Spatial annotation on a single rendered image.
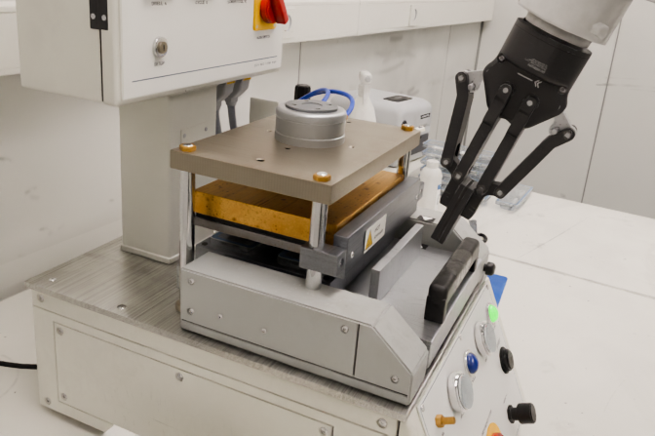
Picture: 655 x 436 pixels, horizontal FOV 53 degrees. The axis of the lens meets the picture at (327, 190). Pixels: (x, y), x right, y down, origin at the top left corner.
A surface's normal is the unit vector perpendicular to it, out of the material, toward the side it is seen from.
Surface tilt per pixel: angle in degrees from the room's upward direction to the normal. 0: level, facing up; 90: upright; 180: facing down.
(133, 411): 90
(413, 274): 0
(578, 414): 0
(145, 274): 0
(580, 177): 90
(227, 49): 90
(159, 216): 90
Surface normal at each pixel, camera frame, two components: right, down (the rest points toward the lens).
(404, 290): 0.07, -0.94
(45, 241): 0.87, 0.22
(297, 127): -0.38, 0.27
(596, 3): -0.02, 0.47
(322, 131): 0.29, 0.33
